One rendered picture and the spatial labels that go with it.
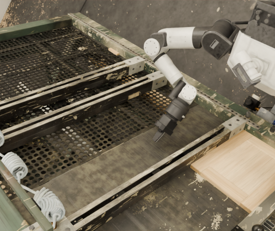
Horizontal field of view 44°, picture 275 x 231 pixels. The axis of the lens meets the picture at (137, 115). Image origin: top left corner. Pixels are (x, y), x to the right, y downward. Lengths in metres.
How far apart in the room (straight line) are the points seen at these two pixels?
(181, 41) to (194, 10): 1.69
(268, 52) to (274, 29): 0.08
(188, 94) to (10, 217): 0.84
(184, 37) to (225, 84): 1.41
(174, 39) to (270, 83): 0.44
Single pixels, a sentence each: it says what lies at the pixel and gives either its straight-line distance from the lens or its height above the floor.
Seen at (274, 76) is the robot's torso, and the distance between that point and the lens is 1.32.
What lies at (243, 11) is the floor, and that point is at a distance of 2.98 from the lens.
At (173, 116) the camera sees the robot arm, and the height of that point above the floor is 1.27.
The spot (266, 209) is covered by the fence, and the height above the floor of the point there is 1.22.
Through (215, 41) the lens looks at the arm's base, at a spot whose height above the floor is 1.36.
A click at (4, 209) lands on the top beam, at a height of 1.89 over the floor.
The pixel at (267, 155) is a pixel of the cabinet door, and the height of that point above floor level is 0.95.
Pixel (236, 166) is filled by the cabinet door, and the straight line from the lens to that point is 1.57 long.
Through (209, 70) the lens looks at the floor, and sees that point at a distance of 2.91.
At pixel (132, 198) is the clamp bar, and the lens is 1.29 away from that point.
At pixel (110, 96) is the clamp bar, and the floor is 1.28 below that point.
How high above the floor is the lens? 2.58
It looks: 54 degrees down
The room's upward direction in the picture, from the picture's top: 76 degrees counter-clockwise
